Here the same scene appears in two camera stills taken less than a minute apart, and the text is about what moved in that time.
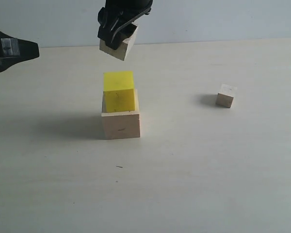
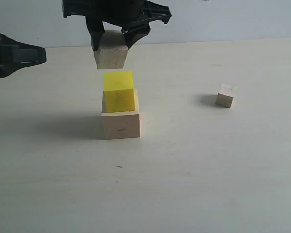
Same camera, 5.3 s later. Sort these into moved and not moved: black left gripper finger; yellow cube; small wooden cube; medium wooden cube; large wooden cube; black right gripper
Moved: medium wooden cube; black left gripper finger; black right gripper
Not moved: small wooden cube; yellow cube; large wooden cube
